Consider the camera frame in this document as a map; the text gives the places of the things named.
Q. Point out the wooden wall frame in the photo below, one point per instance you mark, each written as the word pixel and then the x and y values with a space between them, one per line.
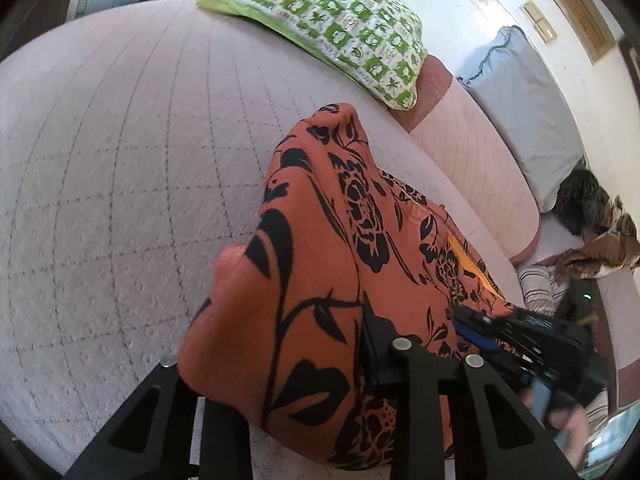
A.
pixel 582 20

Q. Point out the dark furry blanket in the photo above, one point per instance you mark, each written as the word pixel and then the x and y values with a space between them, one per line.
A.
pixel 582 200

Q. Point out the light blue pillow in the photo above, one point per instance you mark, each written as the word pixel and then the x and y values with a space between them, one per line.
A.
pixel 530 110

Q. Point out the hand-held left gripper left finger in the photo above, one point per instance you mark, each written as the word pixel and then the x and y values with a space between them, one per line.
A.
pixel 225 442

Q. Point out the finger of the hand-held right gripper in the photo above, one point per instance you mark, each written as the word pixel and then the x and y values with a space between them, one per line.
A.
pixel 475 316
pixel 477 339

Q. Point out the beige wall switch plate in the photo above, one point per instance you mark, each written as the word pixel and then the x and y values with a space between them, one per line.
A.
pixel 546 30
pixel 532 12

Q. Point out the orange black floral garment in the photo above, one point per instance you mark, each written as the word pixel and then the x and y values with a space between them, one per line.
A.
pixel 310 260

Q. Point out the green white patterned pillow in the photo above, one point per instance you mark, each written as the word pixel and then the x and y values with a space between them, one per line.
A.
pixel 340 15

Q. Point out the white striped cloth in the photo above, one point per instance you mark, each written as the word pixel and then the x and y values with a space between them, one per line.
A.
pixel 542 287

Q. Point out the person's right hand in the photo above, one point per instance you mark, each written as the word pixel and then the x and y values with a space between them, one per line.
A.
pixel 570 430

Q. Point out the brown patterned cloth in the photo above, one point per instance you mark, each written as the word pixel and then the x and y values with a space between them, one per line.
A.
pixel 600 252

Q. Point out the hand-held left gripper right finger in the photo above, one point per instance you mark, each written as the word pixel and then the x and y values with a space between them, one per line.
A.
pixel 382 357

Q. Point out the pink quilted bolster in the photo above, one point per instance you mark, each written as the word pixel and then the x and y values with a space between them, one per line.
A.
pixel 480 160

